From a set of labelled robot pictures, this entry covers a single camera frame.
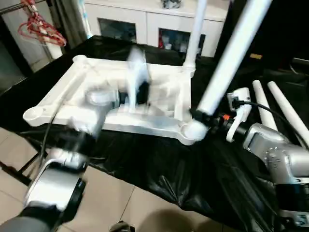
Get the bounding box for white plastic table top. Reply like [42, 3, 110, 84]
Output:
[23, 55, 210, 146]

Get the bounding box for white plastic table leg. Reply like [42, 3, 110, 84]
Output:
[196, 0, 275, 117]
[252, 80, 279, 131]
[267, 81, 309, 148]
[182, 0, 209, 78]

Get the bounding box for black work surface mat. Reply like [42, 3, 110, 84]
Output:
[0, 35, 309, 232]

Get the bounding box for white glass door cabinet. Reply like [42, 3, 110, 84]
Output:
[83, 0, 229, 58]

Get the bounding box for dark patterned object on cabinet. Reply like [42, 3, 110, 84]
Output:
[161, 0, 183, 9]

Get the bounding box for grey curtain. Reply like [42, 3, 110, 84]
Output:
[51, 0, 90, 49]

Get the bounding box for red clothes hangers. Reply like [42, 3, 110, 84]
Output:
[17, 1, 68, 48]

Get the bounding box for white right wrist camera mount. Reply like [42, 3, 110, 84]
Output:
[225, 87, 252, 144]

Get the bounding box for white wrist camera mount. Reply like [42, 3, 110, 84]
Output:
[126, 45, 148, 115]
[225, 87, 252, 144]

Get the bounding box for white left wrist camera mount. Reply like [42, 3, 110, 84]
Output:
[126, 45, 148, 115]

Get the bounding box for black metal frame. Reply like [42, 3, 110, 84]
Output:
[290, 57, 309, 73]

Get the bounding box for black left wrist camera cable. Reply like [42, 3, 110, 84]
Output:
[39, 102, 64, 166]

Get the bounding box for metal clothes rail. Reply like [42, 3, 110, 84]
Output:
[0, 0, 48, 15]

